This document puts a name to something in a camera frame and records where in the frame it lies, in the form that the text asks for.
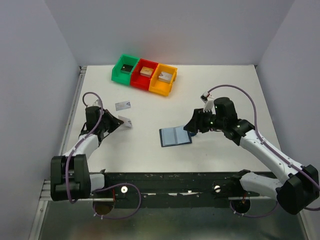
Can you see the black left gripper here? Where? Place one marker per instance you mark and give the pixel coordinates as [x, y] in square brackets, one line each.
[116, 122]

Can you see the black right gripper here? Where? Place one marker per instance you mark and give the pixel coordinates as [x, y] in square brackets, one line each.
[195, 123]

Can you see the silver credit card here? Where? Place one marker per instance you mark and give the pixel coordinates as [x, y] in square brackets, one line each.
[126, 121]
[119, 106]

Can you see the blue leather card holder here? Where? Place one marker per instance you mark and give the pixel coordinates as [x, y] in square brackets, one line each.
[175, 136]

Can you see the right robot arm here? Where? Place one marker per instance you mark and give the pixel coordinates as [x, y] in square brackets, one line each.
[294, 186]

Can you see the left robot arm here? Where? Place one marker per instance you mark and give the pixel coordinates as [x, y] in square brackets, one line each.
[70, 178]

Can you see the green plastic bin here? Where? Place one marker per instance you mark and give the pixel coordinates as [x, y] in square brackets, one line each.
[117, 75]

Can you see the red plastic bin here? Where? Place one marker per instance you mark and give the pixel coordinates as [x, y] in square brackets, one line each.
[142, 82]

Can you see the yellow plastic bin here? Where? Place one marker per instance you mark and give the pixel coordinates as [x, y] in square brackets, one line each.
[159, 87]

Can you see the black block in green bin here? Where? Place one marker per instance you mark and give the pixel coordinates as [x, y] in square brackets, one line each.
[126, 68]

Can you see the grey block in yellow bin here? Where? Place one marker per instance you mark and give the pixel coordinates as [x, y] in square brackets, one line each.
[165, 77]

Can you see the wooden block in red bin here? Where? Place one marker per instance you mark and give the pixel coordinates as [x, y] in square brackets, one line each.
[146, 71]

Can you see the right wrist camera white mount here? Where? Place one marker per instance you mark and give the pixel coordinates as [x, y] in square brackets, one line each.
[208, 102]

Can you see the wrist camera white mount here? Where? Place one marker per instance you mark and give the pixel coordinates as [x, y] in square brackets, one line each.
[208, 102]
[97, 103]

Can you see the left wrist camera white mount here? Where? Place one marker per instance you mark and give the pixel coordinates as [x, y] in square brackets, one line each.
[97, 103]

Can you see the aluminium table edge rail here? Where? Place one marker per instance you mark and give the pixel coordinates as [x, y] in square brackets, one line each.
[73, 108]

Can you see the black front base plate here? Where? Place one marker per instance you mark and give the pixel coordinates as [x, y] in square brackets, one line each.
[164, 190]

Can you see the aluminium front extrusion rail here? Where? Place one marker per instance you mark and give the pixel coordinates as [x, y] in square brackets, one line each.
[45, 194]

